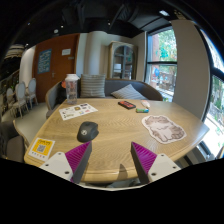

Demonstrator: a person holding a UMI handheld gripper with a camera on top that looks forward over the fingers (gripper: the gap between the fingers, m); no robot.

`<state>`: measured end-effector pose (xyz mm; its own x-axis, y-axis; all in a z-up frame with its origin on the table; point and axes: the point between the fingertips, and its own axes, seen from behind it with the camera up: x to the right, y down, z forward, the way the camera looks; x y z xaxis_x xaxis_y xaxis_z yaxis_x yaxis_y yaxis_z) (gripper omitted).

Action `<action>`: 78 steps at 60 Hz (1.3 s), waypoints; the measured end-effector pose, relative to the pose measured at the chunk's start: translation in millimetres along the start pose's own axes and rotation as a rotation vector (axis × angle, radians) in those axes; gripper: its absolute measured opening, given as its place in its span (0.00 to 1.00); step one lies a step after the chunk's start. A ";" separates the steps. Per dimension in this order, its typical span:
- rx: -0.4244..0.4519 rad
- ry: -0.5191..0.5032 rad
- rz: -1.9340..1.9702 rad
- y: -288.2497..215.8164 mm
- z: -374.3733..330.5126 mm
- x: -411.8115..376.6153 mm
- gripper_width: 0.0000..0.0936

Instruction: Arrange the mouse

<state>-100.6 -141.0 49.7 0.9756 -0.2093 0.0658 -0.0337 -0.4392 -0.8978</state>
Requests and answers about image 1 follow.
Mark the black-framed window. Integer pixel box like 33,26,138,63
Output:
145,28,178,102

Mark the grey curved sofa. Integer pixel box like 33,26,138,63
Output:
44,78,164,119

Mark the glass-door wooden cabinet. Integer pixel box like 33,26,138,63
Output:
107,41,138,81

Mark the small pink white tube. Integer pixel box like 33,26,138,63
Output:
140,99,151,109

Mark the small green pack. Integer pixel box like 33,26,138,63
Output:
135,107,150,114

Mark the flat striped cushion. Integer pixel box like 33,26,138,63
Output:
110,83,148,101

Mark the orange wooden door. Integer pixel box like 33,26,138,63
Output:
32,33,80,104

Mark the square striped cushion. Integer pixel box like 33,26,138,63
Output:
79,73,107,99

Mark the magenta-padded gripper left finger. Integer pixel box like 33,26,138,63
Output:
39,140,93,184

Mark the black bag with orange top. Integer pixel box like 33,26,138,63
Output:
58,79,68,102

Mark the clear bottle with white lid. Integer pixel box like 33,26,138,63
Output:
64,73,81,106

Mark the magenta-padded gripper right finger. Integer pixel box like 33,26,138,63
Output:
130,141,182,185

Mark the blue poster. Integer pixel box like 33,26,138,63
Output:
36,49,53,75

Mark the grey wood-framed chair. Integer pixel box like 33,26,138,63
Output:
0,119,30,161

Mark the large curved window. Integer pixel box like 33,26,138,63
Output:
199,29,224,158

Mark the white sticker sheet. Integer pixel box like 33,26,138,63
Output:
58,102,99,121

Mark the black computer mouse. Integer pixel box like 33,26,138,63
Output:
76,121,100,143

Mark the cat-shaped mouse pad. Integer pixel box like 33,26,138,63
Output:
141,114,187,145

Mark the group of white chairs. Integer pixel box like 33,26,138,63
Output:
4,77,39,118

